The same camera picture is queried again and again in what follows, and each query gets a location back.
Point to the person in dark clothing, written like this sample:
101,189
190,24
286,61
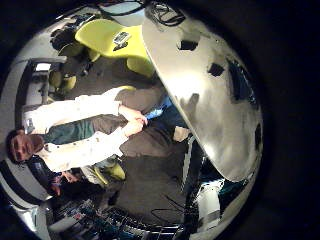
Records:
40,170

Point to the small blue item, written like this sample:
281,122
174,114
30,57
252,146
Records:
158,108

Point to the yellow-green office chair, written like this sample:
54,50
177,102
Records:
116,171

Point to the person in white jacket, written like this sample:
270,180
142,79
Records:
76,110

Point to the small white grey device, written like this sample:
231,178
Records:
121,37

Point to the yellow-green round stool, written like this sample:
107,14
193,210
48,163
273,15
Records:
68,83

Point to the large yellow plastic chair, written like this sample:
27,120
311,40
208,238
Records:
96,35

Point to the olive green chair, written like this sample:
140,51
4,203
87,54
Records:
71,49

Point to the cluttered electronics bench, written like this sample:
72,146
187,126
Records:
100,220

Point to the black backpack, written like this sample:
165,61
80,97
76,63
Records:
63,38

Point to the grey desk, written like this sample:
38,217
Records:
23,83

